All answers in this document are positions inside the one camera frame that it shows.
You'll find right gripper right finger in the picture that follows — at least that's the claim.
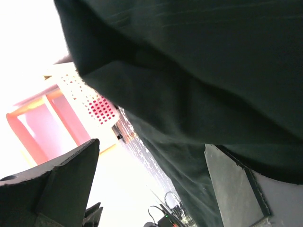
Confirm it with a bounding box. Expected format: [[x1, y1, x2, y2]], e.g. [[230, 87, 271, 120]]
[[205, 144, 303, 227]]

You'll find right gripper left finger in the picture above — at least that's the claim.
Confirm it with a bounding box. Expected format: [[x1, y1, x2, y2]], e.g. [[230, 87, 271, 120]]
[[0, 139, 100, 227]]

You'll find black daisy print t-shirt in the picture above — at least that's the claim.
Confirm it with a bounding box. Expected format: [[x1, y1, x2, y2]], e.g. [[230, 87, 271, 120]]
[[55, 0, 303, 227]]

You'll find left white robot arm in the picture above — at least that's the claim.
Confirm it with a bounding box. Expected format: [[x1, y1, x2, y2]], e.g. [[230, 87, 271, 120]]
[[144, 190, 186, 227]]

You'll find pink tiered wooden shelf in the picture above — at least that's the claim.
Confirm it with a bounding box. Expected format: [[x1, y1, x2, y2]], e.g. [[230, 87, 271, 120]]
[[6, 85, 90, 165]]

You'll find white plastic laundry basket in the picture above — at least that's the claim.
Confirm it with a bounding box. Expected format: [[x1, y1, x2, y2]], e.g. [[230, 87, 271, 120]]
[[43, 62, 119, 152]]

